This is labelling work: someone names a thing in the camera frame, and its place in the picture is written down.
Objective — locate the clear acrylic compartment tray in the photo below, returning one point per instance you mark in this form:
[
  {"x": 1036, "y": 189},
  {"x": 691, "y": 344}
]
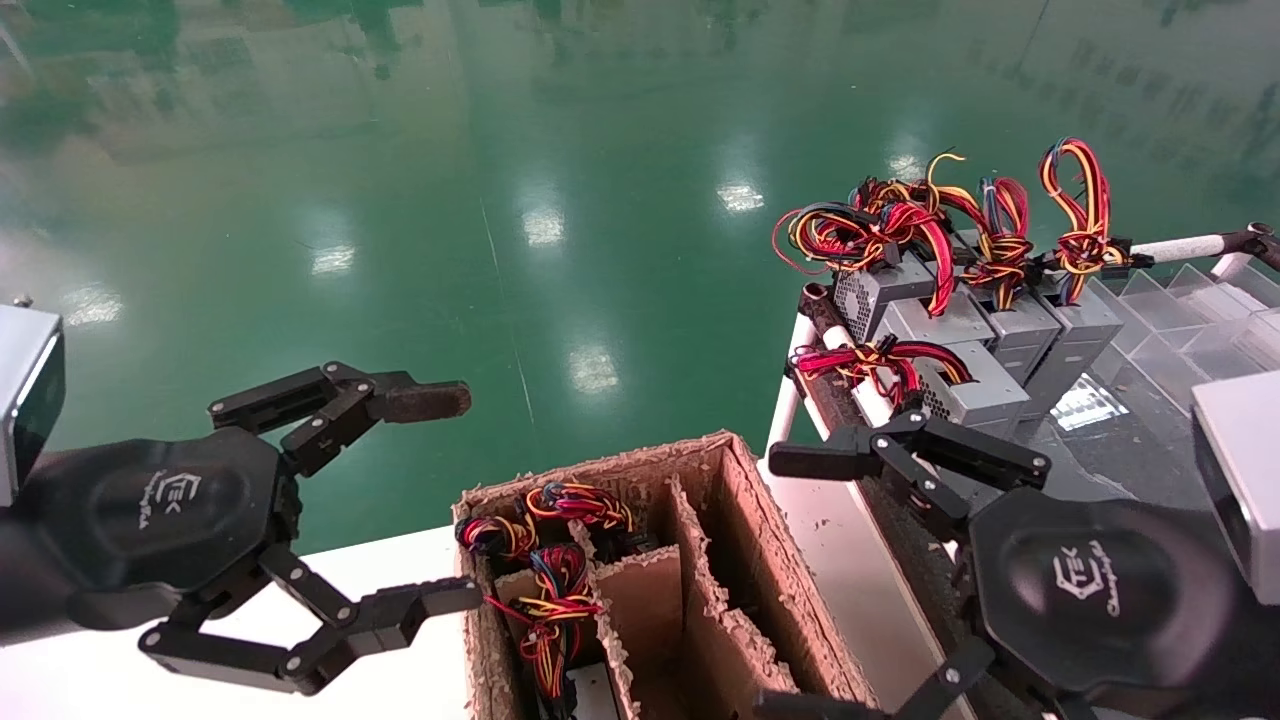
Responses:
[{"x": 1170, "y": 320}]

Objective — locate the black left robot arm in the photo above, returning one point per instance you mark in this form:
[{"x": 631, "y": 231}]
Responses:
[{"x": 20, "y": 590}]

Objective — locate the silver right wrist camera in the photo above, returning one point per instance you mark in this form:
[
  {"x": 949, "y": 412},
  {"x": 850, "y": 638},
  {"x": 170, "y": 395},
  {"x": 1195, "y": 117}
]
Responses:
[{"x": 1245, "y": 480}]

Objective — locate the white pipe rail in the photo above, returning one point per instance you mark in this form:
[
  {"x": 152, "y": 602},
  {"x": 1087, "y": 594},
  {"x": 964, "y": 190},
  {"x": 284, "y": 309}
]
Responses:
[
  {"x": 1232, "y": 267},
  {"x": 1190, "y": 247},
  {"x": 838, "y": 340}
]

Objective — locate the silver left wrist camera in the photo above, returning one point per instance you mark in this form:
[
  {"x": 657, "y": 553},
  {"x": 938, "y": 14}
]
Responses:
[{"x": 25, "y": 390}]

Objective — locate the torn cardboard divider box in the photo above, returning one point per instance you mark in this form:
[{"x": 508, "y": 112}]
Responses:
[{"x": 740, "y": 560}]

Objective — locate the white pipe table leg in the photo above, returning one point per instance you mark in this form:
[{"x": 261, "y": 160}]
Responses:
[{"x": 790, "y": 400}]

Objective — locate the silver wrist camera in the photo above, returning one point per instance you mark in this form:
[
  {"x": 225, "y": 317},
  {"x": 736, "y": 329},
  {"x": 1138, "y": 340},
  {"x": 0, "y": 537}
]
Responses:
[
  {"x": 1245, "y": 480},
  {"x": 25, "y": 390}
]

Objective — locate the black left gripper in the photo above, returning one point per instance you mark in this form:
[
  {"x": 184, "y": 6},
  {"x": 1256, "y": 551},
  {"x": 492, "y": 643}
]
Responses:
[{"x": 170, "y": 520}]

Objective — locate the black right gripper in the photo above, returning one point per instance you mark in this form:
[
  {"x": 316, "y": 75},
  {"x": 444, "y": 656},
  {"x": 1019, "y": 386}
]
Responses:
[{"x": 1100, "y": 590}]

